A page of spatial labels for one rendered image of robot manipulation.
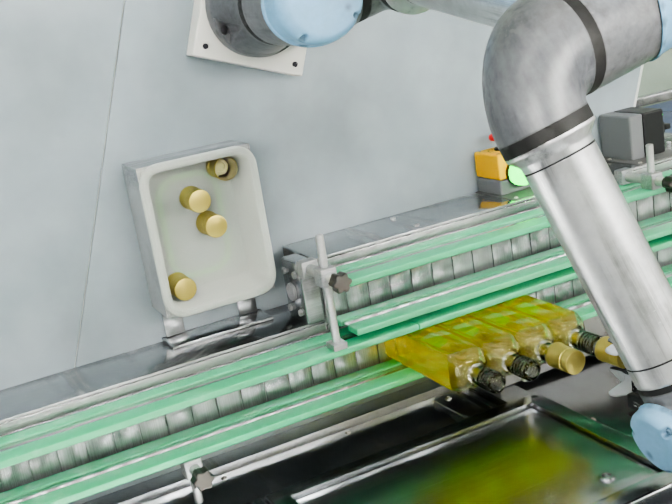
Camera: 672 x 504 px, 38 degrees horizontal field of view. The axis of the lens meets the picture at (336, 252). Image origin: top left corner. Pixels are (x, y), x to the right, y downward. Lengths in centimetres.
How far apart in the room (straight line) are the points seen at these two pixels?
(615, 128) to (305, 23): 75
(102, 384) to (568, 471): 64
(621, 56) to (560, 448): 62
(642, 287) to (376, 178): 73
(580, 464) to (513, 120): 58
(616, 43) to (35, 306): 88
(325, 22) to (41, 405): 63
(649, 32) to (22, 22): 82
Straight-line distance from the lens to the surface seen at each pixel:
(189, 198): 143
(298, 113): 155
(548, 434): 146
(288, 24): 127
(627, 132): 182
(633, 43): 102
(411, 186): 165
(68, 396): 139
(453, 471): 139
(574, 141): 96
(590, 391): 167
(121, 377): 141
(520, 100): 95
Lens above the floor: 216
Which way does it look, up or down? 62 degrees down
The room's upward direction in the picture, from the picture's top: 111 degrees clockwise
